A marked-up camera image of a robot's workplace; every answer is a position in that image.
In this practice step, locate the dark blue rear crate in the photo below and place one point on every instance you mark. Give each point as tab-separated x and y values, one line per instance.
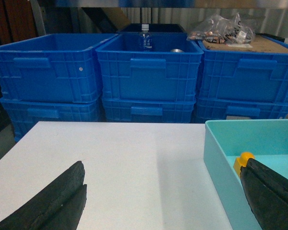
153	28

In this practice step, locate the bottom left blue crate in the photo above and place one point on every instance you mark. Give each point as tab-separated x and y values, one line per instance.
25	115

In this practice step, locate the bottom middle blue crate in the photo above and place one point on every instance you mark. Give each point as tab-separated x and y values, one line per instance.
147	111

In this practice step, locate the top right blue crate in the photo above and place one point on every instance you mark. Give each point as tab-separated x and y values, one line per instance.
244	75

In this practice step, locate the yellow toy block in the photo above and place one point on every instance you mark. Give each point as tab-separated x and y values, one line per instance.
241	161

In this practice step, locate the top middle blue crate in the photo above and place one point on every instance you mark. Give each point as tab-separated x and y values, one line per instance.
159	75

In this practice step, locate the plastic bag of batteries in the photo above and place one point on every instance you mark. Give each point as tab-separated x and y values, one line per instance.
219	30

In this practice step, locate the teal plastic tray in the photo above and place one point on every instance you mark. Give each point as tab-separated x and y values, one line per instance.
225	140

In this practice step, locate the brown cardboard sheet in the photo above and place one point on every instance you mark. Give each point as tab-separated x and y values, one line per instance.
259	45

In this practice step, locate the top left blue crate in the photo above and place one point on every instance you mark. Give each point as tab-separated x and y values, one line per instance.
58	68

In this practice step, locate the bottom right blue crate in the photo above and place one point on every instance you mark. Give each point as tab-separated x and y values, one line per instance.
216	109

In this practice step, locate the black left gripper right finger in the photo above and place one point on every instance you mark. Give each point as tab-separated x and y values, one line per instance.
266	192

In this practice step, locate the clear water bottle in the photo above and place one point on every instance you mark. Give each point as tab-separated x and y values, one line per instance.
145	39

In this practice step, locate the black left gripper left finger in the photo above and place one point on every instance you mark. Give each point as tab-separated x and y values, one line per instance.
58	206

